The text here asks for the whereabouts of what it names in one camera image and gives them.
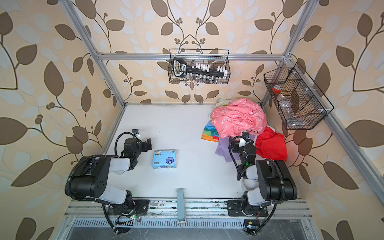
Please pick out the pink patterned cloth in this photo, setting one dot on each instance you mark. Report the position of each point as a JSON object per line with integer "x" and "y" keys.
{"x": 241, "y": 115}

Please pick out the pale floral cloth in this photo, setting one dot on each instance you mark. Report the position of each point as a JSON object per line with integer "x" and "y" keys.
{"x": 222, "y": 102}

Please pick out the black wire basket right wall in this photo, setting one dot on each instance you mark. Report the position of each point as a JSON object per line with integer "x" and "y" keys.
{"x": 314, "y": 105}

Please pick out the grey flat bar front edge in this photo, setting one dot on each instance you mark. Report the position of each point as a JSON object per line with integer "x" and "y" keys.
{"x": 181, "y": 215}

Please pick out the clear bottle red cap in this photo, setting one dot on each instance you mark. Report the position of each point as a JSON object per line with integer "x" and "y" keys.
{"x": 288, "y": 106}

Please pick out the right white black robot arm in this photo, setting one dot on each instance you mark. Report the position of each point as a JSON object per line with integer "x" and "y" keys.
{"x": 275, "y": 185}

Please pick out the lilac purple cloth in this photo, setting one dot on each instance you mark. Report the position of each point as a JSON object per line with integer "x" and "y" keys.
{"x": 223, "y": 150}

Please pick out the black wire basket back wall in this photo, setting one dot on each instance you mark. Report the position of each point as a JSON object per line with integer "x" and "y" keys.
{"x": 214, "y": 57}

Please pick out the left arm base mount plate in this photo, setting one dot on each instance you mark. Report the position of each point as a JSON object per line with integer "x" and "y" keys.
{"x": 138, "y": 207}

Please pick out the black wire basket wall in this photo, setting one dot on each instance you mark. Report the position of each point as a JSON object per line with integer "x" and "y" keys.
{"x": 214, "y": 57}
{"x": 314, "y": 105}

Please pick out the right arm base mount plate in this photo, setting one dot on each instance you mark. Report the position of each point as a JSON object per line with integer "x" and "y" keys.
{"x": 238, "y": 209}

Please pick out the black bit holder tool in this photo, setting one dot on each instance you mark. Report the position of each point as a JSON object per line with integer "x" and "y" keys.
{"x": 181, "y": 69}

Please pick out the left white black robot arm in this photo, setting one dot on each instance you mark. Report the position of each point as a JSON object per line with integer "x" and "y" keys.
{"x": 88, "y": 182}

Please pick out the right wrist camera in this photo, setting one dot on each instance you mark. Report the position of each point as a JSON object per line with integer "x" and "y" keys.
{"x": 246, "y": 136}

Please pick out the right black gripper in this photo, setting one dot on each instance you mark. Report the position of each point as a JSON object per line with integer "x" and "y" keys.
{"x": 252, "y": 143}

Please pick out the rainbow red white cloth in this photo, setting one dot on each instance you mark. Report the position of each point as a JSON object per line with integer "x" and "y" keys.
{"x": 270, "y": 145}

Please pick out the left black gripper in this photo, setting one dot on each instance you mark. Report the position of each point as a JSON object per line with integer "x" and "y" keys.
{"x": 145, "y": 148}

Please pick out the blue tissue pack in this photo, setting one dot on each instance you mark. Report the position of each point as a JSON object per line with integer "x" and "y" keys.
{"x": 164, "y": 159}

